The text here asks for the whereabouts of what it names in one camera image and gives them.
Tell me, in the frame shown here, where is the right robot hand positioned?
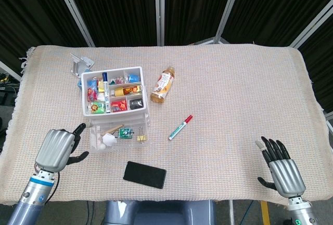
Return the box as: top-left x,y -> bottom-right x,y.
255,136 -> 306,198

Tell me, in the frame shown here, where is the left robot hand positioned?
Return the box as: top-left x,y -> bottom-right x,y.
34,122 -> 94,173

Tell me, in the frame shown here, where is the clear plastic organizer tray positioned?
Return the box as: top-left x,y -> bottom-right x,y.
89,120 -> 150,154

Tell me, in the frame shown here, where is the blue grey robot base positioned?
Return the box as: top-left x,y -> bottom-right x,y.
104,200 -> 216,225

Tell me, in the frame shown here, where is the white plastic drawer cabinet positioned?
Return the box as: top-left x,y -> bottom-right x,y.
80,65 -> 152,133

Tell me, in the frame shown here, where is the lion print green packet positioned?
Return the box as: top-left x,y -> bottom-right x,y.
89,101 -> 106,114

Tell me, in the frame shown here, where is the wooden stick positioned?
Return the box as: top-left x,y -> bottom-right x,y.
105,124 -> 124,135

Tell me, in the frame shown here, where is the pink red wrapped candy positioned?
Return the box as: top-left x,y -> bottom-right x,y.
87,87 -> 98,101

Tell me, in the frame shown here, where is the green printed small pack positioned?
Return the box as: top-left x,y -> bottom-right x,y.
118,128 -> 135,139

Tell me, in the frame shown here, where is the red candy packet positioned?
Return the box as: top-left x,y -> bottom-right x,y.
110,99 -> 128,112

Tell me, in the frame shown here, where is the white marker blue cap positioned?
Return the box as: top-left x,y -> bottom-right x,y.
102,72 -> 111,113

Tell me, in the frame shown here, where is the beige woven tablecloth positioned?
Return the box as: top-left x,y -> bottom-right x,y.
0,44 -> 332,207

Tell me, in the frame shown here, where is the gold binder clip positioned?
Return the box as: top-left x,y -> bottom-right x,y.
137,126 -> 147,144

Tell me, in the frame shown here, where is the colourful wrapped candy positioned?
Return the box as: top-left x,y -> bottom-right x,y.
109,75 -> 124,85

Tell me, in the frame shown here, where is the black snack packet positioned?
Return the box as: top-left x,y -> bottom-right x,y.
129,99 -> 145,110

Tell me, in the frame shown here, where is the black smartphone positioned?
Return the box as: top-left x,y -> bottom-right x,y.
122,161 -> 167,190

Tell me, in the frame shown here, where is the small blue packet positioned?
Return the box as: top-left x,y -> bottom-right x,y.
125,73 -> 140,83

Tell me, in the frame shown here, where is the green marker red cap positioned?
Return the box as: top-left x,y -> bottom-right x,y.
168,114 -> 194,141

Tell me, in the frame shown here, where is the amber tea bottle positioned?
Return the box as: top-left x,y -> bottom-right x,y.
150,65 -> 176,105

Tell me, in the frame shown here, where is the dark folding screen partition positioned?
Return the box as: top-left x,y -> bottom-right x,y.
0,0 -> 333,83

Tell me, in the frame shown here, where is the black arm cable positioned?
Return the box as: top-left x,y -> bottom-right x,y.
43,171 -> 61,205

